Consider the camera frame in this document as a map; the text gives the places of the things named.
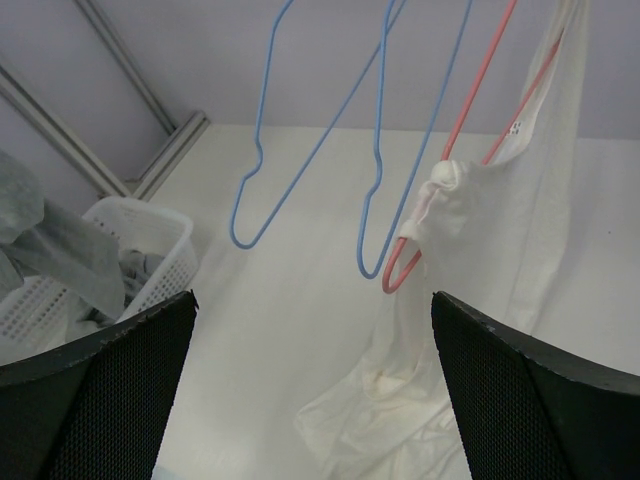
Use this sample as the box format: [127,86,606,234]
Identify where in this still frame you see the left aluminium frame post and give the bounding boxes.
[1,1,210,212]

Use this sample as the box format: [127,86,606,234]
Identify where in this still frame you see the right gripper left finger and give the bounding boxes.
[1,291,198,479]

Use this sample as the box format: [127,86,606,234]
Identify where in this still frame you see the pink wire hanger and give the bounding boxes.
[381,0,564,294]

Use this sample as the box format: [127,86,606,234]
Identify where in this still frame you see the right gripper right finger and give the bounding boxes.
[431,292,639,479]

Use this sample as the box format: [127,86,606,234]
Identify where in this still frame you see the grey tank top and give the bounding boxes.
[79,249,164,328]
[1,152,125,319]

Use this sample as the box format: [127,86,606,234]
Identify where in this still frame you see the white tank top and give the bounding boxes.
[296,1,590,479]

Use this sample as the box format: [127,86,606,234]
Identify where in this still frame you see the white plastic basket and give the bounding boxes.
[1,197,199,365]

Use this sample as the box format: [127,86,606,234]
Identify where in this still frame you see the light blue wire hanger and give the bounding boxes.
[228,0,382,250]

